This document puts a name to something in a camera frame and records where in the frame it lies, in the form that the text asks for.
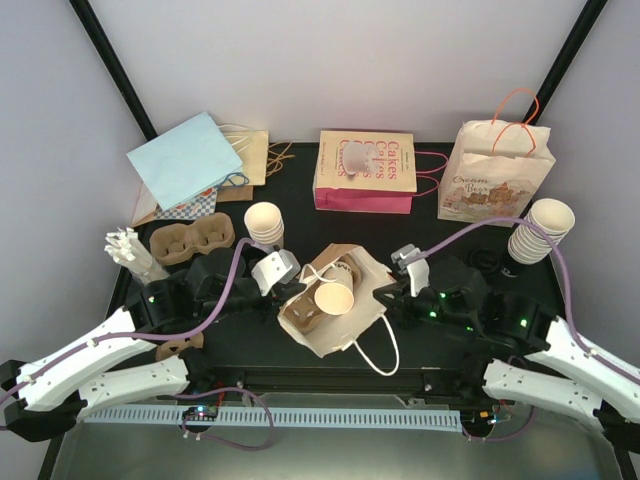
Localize kraft bag with white handles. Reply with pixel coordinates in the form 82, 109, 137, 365
277, 244, 400, 377

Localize single white paper cup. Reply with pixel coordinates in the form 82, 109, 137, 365
315, 260, 355, 316

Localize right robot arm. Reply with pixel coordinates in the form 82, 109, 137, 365
373, 257, 639, 453

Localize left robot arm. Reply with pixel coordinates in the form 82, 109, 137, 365
1, 248, 298, 442

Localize two-cup pulp carrier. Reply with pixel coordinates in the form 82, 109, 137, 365
149, 213, 235, 266

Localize left stack of paper cups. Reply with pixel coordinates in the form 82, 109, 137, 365
244, 202, 284, 249

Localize stack of paper cups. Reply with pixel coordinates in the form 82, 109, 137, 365
507, 198, 576, 265
244, 202, 284, 249

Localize right stack of paper cups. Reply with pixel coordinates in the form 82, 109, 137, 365
507, 198, 576, 265

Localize light blue paper bag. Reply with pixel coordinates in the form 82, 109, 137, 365
127, 112, 251, 210

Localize small circuit board right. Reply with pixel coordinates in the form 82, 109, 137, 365
460, 404, 515, 427

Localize small circuit board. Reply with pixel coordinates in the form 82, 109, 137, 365
460, 404, 515, 427
182, 405, 218, 421

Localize pink cakes paper bag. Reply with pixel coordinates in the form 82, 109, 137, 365
313, 130, 446, 214

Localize small circuit board left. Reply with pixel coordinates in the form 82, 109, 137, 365
182, 405, 218, 421

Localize cream bear paper bag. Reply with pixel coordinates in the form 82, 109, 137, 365
437, 88, 556, 223

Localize yellow flat paper bag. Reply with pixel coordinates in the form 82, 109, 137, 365
219, 124, 269, 186

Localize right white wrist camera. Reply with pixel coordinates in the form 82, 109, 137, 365
391, 244, 430, 298

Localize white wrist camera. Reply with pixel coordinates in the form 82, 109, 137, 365
251, 249, 301, 297
391, 244, 430, 298

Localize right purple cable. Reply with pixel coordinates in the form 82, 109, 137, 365
399, 215, 640, 386

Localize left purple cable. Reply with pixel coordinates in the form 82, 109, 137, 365
0, 237, 271, 409

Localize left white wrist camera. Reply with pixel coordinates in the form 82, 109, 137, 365
251, 249, 301, 297

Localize black front rail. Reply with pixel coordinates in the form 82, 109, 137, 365
213, 366, 483, 403

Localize front purple cable loop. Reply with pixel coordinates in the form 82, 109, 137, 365
172, 385, 277, 451

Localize light blue cable duct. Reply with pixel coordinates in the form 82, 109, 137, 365
85, 404, 463, 433

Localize left black frame post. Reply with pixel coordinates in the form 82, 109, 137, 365
69, 0, 158, 141

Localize black frame post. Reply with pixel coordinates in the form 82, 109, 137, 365
523, 0, 608, 125
69, 0, 158, 141

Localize right black frame post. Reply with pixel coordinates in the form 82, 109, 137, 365
523, 0, 608, 125

